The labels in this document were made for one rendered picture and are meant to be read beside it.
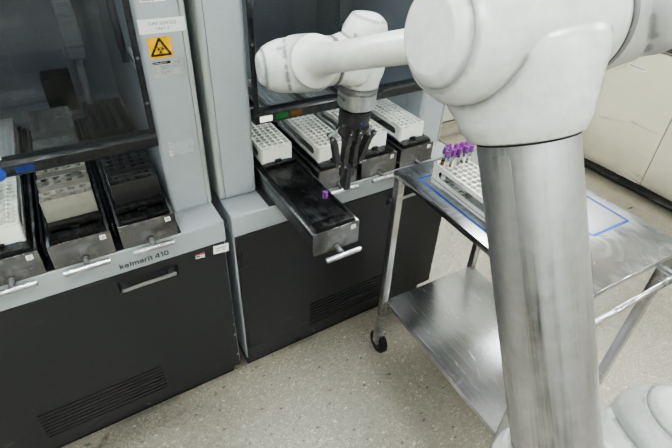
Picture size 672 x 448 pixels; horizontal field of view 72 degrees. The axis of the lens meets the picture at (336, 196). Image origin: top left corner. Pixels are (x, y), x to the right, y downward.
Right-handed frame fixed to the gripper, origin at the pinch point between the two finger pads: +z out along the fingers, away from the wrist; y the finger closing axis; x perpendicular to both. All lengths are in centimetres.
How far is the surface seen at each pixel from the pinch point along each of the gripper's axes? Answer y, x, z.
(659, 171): -221, -26, 64
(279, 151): 9.5, -24.4, 6.0
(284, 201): 15.0, -4.9, 8.6
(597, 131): -217, -68, 61
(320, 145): -2.3, -21.4, 4.1
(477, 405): -27, 46, 56
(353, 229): 1.8, 10.5, 9.2
